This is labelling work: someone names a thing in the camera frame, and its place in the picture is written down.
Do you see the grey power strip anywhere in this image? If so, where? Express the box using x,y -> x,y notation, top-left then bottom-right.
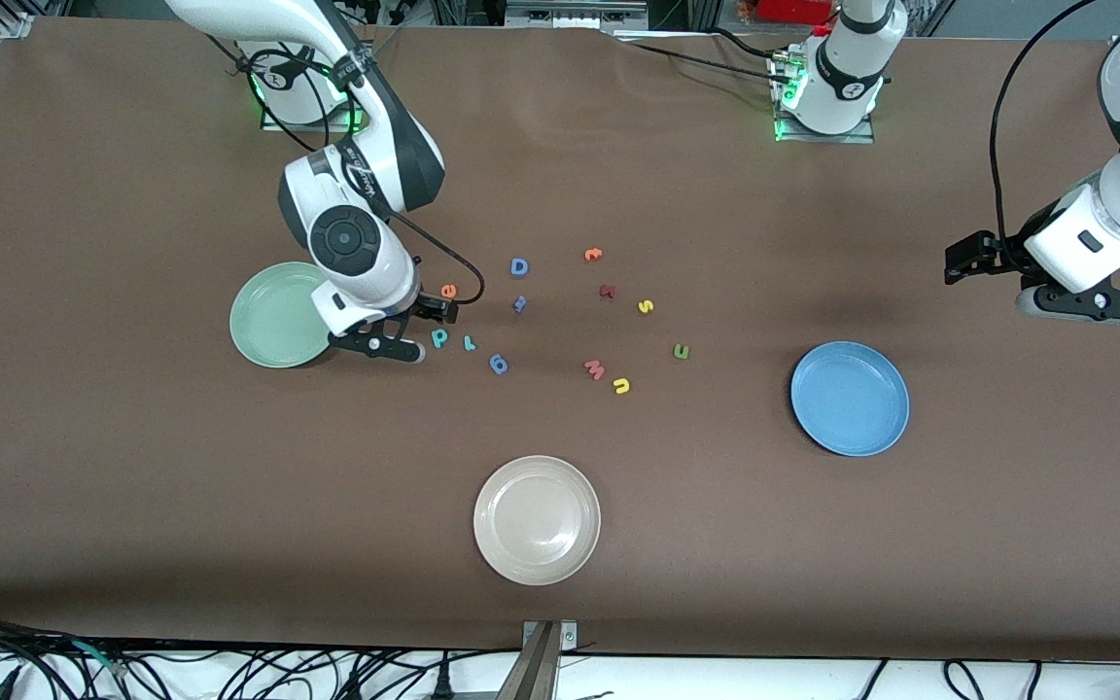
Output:
507,0 -> 648,30

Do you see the metal table edge bracket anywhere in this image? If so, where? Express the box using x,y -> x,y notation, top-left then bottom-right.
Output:
497,619 -> 580,700

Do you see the blue plate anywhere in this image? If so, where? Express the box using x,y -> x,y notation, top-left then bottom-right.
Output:
790,340 -> 911,458

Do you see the mint green plate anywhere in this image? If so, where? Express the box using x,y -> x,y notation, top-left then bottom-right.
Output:
229,262 -> 333,369

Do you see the red box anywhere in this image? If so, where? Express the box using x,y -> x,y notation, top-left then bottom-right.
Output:
754,0 -> 835,25

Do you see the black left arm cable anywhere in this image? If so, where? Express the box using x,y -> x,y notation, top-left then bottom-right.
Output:
990,0 -> 1101,268

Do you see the teal cable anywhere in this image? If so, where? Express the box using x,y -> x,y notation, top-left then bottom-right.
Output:
72,640 -> 123,674

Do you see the thin black cable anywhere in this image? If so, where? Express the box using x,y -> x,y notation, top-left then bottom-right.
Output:
706,27 -> 785,61
618,39 -> 789,85

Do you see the beige plate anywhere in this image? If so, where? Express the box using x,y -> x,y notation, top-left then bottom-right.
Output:
472,455 -> 602,586

